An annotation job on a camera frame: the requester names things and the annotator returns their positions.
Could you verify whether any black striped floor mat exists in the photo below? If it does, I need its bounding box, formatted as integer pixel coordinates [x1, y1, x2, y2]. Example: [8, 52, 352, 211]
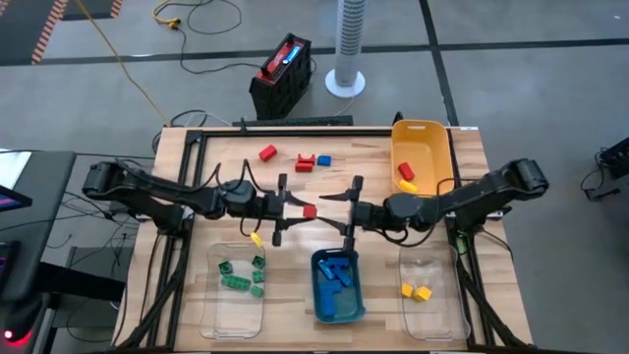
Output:
[60, 0, 125, 22]
[0, 0, 69, 67]

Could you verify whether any small display screen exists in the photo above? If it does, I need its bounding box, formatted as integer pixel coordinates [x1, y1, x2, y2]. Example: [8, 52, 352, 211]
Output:
[0, 184, 34, 213]

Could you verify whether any thin yellow cable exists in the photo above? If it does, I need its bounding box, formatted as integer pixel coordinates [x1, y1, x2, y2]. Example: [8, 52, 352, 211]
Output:
[72, 0, 172, 128]

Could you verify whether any teal plastic bin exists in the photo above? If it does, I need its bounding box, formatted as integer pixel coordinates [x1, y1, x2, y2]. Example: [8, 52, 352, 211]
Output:
[310, 247, 368, 326]

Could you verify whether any clear plastic bin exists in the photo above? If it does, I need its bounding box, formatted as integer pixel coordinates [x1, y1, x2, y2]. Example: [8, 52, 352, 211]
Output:
[199, 240, 267, 341]
[398, 243, 473, 342]

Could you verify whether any long green toy brick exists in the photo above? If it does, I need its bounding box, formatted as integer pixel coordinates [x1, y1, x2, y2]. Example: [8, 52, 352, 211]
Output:
[220, 275, 253, 292]

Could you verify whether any yellow plastic bin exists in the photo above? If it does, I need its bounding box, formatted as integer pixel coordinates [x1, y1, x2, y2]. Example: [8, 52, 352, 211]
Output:
[390, 118, 456, 198]

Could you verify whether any black floor cable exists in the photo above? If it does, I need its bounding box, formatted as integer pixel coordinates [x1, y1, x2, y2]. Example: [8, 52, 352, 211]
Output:
[177, 0, 262, 77]

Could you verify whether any black desk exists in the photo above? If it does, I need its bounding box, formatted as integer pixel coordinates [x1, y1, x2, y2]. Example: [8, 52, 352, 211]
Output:
[0, 149, 79, 302]

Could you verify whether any long black bar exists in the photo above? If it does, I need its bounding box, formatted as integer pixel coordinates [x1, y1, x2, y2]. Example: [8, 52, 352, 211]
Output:
[231, 115, 356, 129]

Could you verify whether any white fan pedestal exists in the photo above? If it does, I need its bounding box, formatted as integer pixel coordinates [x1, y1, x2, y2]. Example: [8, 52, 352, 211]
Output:
[323, 0, 370, 99]

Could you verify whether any black device with indicator light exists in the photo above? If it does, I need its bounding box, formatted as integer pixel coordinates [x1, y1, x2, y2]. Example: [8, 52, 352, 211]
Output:
[0, 293, 56, 354]

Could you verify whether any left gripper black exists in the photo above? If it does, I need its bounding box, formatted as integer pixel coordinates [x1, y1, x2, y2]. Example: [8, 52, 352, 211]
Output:
[255, 172, 318, 248]

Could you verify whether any black floor equipment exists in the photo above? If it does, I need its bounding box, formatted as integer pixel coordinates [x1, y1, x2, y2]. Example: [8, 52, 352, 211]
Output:
[579, 136, 629, 202]

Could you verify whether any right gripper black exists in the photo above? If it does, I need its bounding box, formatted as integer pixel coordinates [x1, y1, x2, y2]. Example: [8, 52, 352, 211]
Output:
[317, 175, 387, 253]

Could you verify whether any yellow extension cable plug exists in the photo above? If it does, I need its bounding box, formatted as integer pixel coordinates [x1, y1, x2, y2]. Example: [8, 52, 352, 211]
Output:
[151, 0, 183, 30]

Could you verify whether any black and red power box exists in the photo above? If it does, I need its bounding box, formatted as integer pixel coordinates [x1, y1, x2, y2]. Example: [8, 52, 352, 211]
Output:
[248, 31, 315, 122]

